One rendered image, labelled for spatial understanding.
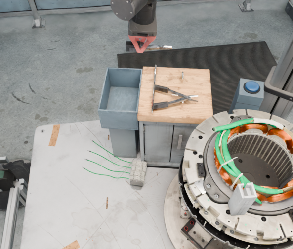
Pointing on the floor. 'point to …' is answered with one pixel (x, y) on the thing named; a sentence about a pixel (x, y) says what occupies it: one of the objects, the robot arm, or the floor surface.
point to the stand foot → (19, 168)
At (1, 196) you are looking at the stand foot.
